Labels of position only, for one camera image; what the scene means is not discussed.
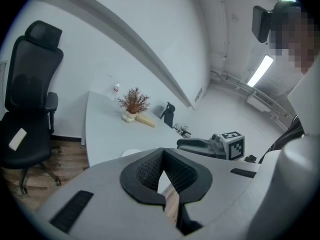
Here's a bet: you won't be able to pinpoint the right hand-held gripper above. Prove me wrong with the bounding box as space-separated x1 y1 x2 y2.
176 130 245 162

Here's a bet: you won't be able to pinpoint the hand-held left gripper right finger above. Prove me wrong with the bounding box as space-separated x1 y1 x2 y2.
163 147 213 236

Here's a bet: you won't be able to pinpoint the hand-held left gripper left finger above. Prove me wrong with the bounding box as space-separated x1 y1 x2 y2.
119 147 167 208

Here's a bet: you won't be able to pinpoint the white plate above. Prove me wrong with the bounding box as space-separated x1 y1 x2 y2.
121 148 143 158

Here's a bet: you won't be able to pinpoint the small black metal rack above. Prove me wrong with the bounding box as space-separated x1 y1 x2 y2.
172 122 192 138

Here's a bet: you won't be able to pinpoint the black desk stand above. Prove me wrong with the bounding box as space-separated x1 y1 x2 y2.
159 101 176 129

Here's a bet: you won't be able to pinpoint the white knobby vase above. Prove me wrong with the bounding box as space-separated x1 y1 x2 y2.
121 109 139 124

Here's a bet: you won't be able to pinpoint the dried brown plant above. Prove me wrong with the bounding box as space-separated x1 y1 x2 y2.
116 86 152 115

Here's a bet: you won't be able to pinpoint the white air conditioner unit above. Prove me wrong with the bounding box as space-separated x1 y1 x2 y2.
245 93 274 113

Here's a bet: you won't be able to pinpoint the white ceiling conduit pipes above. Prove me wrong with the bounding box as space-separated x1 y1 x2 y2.
209 68 297 131

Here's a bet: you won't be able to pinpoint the person's dark striped garment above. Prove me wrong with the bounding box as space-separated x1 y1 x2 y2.
258 114 305 165

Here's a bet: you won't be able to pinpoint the clear plastic bottle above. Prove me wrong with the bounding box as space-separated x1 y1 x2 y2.
109 81 121 100

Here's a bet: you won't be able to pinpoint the long ceiling light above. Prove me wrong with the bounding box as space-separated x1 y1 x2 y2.
246 54 274 88

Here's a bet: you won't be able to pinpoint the white rectangular block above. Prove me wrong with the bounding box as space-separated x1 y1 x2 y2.
8 128 28 150

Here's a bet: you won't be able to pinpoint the black mesh office chair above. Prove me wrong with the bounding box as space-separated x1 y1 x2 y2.
0 20 65 195

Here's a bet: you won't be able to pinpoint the person's head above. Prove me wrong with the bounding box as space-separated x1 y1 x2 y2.
268 0 320 76

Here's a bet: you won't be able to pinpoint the black head-worn camera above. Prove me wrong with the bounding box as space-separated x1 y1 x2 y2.
250 4 274 44

